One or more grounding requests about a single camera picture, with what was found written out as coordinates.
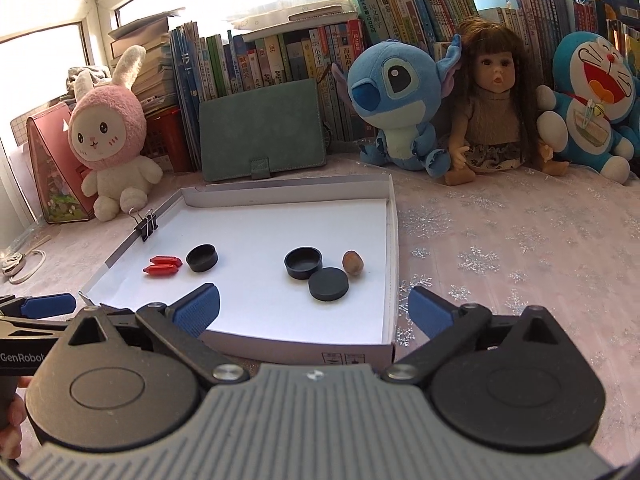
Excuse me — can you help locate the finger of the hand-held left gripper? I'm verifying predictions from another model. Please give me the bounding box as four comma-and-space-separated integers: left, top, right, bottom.
0, 317, 69, 342
0, 292, 77, 320

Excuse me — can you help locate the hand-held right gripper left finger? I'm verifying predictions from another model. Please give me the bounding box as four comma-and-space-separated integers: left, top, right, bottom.
65, 283, 250, 387

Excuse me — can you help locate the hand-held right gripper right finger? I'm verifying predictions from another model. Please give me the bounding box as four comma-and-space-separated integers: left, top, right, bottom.
382, 286, 576, 386

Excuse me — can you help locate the black round cap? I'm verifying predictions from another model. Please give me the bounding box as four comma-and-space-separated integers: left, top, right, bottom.
308, 267, 349, 303
186, 244, 219, 274

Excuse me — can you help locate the black round container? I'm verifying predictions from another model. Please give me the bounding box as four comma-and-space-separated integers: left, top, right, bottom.
284, 247, 323, 281

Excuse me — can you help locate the white cardboard box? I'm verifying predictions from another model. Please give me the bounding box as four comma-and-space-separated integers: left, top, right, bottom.
80, 173, 399, 368

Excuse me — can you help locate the person's left hand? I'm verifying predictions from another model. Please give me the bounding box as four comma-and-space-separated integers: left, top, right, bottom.
0, 375, 34, 461

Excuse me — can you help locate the black binder clip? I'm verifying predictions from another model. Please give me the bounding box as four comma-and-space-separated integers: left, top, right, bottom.
127, 207, 159, 242

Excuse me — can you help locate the red triangular house box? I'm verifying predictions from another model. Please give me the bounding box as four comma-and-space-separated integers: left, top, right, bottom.
25, 101, 98, 223

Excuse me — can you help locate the pink grid cutting mat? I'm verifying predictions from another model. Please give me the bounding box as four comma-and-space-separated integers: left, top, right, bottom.
10, 107, 38, 150

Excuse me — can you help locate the pink bunny plush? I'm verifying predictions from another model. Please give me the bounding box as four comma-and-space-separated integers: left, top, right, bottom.
67, 45, 164, 222

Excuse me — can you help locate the green felt notebook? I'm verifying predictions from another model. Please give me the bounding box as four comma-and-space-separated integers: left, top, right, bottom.
199, 78, 328, 183

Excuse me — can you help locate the long-haired baby doll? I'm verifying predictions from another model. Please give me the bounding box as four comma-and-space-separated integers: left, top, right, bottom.
444, 19, 571, 187

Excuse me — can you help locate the blue alien plush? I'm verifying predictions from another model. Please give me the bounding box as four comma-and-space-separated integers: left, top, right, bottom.
331, 34, 463, 177

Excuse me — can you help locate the grey cloth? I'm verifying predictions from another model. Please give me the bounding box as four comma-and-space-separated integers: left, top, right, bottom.
67, 65, 112, 102

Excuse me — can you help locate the stack of flat books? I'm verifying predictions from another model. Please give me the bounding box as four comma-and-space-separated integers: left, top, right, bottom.
107, 7, 186, 108

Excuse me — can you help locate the row of books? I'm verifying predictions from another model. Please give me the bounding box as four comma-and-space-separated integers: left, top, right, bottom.
170, 0, 640, 171

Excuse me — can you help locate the blue robot cat plush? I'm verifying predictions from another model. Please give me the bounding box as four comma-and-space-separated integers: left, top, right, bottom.
536, 31, 640, 184

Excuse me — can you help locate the white charging cable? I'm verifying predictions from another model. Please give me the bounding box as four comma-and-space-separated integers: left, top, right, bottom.
0, 247, 47, 285

